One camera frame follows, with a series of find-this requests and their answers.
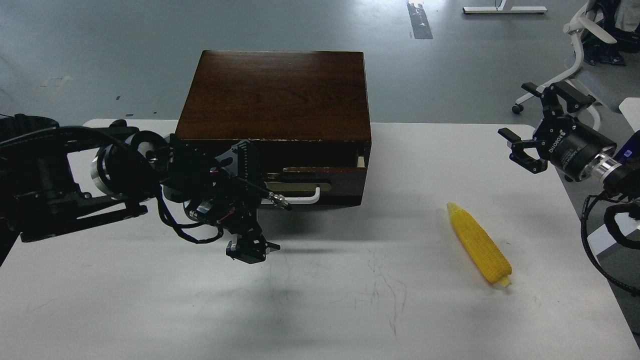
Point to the yellow corn cob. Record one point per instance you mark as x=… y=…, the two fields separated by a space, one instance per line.
x=481 y=248

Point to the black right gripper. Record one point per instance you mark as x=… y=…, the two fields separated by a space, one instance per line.
x=570 y=145

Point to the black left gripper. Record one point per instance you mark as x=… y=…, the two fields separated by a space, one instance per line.
x=221 y=191

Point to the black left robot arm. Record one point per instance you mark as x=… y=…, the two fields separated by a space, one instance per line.
x=56 y=180

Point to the white table leg base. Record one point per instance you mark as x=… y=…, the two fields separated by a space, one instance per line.
x=504 y=7

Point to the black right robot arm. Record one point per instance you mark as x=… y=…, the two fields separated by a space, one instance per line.
x=618 y=175

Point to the dark wooden drawer cabinet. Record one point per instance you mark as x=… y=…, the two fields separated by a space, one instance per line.
x=299 y=108

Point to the wooden drawer with white handle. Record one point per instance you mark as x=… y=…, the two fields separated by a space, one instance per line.
x=321 y=186

